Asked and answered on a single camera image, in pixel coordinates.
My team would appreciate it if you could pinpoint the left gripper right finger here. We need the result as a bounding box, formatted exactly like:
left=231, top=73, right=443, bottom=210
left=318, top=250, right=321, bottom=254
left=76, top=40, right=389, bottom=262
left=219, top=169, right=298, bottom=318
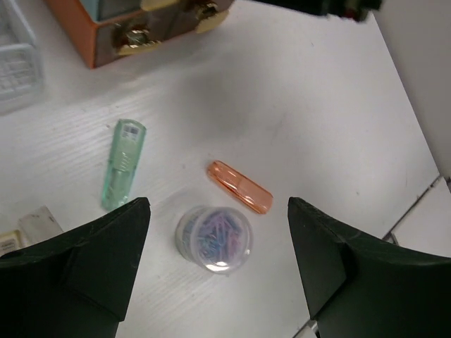
left=288, top=197, right=450, bottom=337

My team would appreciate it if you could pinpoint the brown lower drawer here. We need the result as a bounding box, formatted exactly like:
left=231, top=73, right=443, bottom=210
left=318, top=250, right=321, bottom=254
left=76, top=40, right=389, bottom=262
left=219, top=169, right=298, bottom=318
left=92, top=10, right=229, bottom=68

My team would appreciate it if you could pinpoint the orange transparent case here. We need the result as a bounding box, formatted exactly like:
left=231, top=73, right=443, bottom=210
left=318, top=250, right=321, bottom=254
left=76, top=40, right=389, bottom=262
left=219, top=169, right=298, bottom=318
left=206, top=161, right=273, bottom=215

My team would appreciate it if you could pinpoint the small beige eraser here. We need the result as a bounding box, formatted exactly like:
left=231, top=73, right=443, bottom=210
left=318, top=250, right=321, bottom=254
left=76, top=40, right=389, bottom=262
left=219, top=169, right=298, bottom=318
left=0, top=230, right=27, bottom=256

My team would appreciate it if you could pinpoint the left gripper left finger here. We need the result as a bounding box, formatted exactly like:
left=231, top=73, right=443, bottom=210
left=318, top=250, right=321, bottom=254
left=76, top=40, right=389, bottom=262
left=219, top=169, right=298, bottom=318
left=1, top=197, right=151, bottom=338

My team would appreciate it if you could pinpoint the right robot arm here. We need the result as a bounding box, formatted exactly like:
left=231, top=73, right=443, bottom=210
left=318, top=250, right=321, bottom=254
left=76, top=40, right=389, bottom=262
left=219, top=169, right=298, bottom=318
left=260, top=0, right=383, bottom=23

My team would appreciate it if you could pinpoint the teal drawer box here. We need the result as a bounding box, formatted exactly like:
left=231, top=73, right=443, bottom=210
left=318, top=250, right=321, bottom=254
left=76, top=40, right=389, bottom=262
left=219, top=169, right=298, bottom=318
left=45, top=0, right=233, bottom=69

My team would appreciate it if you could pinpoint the green transparent tape case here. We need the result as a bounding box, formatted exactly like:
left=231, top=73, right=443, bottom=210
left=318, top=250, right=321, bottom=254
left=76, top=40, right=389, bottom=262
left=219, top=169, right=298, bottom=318
left=101, top=119, right=147, bottom=211

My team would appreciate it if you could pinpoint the white wire mesh organizer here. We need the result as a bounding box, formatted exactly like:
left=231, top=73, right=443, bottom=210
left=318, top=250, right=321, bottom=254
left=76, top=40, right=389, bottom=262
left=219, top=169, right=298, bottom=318
left=1, top=1, right=44, bottom=114

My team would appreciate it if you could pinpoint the small white eraser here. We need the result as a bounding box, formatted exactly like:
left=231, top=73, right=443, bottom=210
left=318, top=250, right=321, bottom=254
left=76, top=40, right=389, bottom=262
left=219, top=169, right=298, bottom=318
left=18, top=206, right=63, bottom=245

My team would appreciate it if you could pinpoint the clear paperclip jar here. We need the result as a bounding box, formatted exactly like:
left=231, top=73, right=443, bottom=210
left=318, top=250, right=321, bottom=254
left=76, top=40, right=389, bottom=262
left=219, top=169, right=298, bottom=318
left=175, top=206, right=253, bottom=275

